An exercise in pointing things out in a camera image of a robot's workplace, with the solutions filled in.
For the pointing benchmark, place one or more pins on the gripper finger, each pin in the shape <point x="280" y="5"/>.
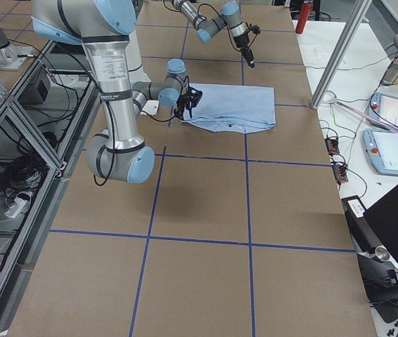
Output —
<point x="248" y="56"/>

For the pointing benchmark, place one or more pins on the red bottle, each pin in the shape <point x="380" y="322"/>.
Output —
<point x="304" y="15"/>

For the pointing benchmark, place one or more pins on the blue teach pendant far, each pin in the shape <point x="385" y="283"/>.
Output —
<point x="384" y="107"/>

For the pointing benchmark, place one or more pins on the blue teach pendant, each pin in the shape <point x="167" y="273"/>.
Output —
<point x="381" y="147"/>
<point x="384" y="107"/>

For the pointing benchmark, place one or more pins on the aluminium frame post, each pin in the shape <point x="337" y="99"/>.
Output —
<point x="351" y="26"/>

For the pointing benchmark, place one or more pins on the black laptop computer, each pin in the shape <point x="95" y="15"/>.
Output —
<point x="375" y="230"/>

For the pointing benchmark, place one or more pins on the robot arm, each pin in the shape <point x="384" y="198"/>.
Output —
<point x="228" y="18"/>
<point x="103" y="29"/>

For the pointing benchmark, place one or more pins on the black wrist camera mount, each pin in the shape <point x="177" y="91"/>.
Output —
<point x="253" y="29"/>
<point x="193" y="97"/>

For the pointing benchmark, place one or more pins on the light blue t-shirt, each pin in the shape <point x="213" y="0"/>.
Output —
<point x="241" y="109"/>

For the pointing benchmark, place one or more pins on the blue teach pendant near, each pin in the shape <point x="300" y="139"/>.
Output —
<point x="381" y="147"/>

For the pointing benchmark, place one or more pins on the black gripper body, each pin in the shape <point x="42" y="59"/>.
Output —
<point x="183" y="104"/>
<point x="241" y="42"/>

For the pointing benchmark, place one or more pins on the aluminium frame rail structure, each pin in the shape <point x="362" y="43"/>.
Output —
<point x="45" y="107"/>

